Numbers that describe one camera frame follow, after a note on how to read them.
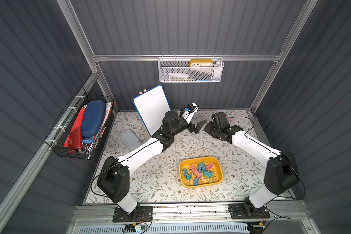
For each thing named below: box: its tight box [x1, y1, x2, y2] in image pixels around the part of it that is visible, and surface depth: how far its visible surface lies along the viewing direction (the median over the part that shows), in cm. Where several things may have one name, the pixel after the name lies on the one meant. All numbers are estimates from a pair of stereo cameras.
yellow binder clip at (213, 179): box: [208, 175, 220, 184], surface depth 84 cm
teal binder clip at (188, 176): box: [185, 173, 193, 181], surface depth 84 cm
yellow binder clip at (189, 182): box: [185, 178, 194, 187], surface depth 84 cm
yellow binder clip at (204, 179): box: [201, 175, 209, 184], surface depth 84 cm
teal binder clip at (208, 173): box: [203, 170, 214, 178], surface depth 86 cm
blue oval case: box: [80, 99, 107, 138], surface depth 74 cm
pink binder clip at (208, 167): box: [205, 162, 215, 171], surface depth 90 cm
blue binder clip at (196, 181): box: [194, 176, 199, 186], surface depth 84 cm
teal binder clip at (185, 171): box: [182, 167, 189, 178], surface depth 88 cm
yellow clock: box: [189, 58, 214, 68], surface depth 90 cm
